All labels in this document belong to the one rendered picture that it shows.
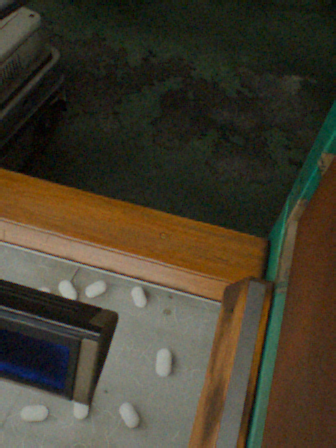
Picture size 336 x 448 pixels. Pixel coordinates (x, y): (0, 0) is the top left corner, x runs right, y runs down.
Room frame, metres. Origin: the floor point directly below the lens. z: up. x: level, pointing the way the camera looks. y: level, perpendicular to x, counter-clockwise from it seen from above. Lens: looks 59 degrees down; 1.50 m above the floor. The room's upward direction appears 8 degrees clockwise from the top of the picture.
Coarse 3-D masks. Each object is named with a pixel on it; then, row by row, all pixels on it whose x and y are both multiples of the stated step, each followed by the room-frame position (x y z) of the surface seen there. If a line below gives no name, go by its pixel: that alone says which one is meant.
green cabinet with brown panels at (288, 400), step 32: (320, 160) 0.40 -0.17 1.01; (320, 192) 0.38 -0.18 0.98; (288, 224) 0.40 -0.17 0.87; (320, 224) 0.32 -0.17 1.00; (288, 256) 0.34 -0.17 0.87; (320, 256) 0.27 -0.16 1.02; (288, 288) 0.29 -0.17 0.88; (320, 288) 0.23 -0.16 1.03; (288, 320) 0.24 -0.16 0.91; (320, 320) 0.19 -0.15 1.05; (288, 352) 0.19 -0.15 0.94; (320, 352) 0.15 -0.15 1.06; (256, 384) 0.18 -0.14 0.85; (288, 384) 0.15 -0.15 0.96; (320, 384) 0.12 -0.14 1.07; (256, 416) 0.13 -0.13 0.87; (288, 416) 0.12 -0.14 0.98; (320, 416) 0.10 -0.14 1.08
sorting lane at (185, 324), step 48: (48, 288) 0.30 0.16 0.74; (144, 288) 0.33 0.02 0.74; (144, 336) 0.25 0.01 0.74; (192, 336) 0.26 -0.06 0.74; (0, 384) 0.16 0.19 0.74; (144, 384) 0.18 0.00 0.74; (192, 384) 0.19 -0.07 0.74; (0, 432) 0.10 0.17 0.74; (48, 432) 0.11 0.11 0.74; (96, 432) 0.11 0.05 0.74; (144, 432) 0.12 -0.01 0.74
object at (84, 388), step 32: (0, 288) 0.16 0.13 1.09; (32, 288) 0.18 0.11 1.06; (0, 320) 0.13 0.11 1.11; (32, 320) 0.13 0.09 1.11; (64, 320) 0.13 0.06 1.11; (96, 320) 0.14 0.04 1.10; (0, 352) 0.11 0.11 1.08; (32, 352) 0.11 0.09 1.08; (64, 352) 0.11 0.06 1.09; (96, 352) 0.12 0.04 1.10; (32, 384) 0.10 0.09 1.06; (64, 384) 0.10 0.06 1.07; (96, 384) 0.10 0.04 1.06
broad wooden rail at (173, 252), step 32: (0, 192) 0.44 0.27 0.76; (32, 192) 0.45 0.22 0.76; (64, 192) 0.46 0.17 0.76; (0, 224) 0.39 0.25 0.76; (32, 224) 0.39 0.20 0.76; (64, 224) 0.40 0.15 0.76; (96, 224) 0.41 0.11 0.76; (128, 224) 0.42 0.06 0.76; (160, 224) 0.43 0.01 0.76; (192, 224) 0.44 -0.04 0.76; (64, 256) 0.36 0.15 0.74; (96, 256) 0.36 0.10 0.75; (128, 256) 0.36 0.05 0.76; (160, 256) 0.37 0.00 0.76; (192, 256) 0.38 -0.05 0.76; (224, 256) 0.39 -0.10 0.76; (256, 256) 0.39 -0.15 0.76; (192, 288) 0.33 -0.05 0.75; (224, 288) 0.34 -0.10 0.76
